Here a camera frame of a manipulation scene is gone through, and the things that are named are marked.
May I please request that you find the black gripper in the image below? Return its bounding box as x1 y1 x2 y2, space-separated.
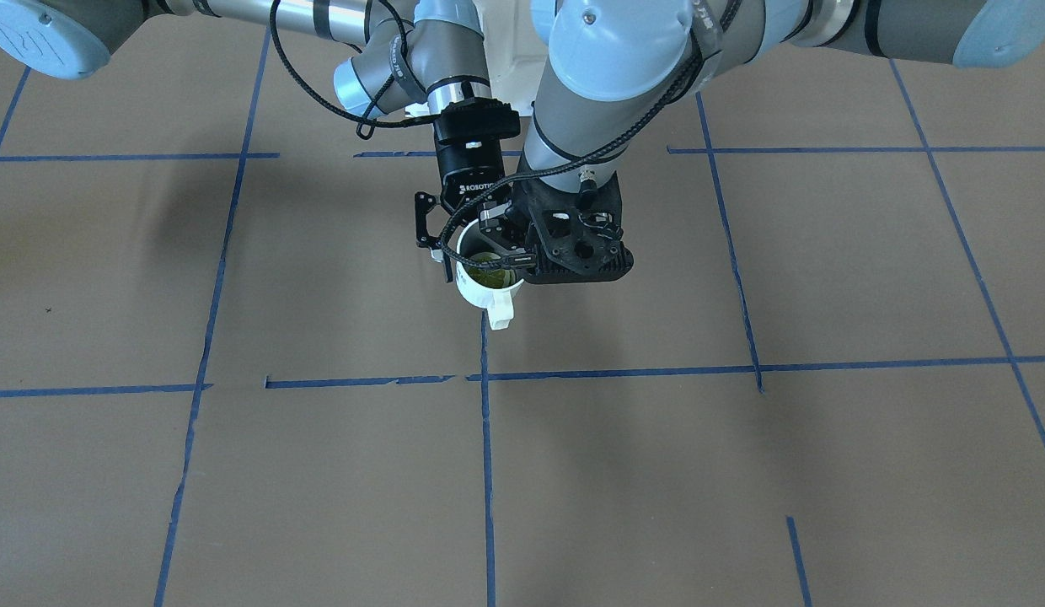
479 185 535 254
414 99 520 250

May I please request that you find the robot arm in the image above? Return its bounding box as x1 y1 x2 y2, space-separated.
0 1 520 229
480 1 1045 257

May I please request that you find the lemon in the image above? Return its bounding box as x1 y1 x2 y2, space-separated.
462 252 511 273

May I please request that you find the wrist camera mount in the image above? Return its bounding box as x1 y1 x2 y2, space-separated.
512 174 634 285

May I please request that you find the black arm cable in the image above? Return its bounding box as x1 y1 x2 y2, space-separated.
429 0 742 271
268 0 439 141

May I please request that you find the white HOME mug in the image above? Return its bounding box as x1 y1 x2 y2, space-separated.
454 220 523 330

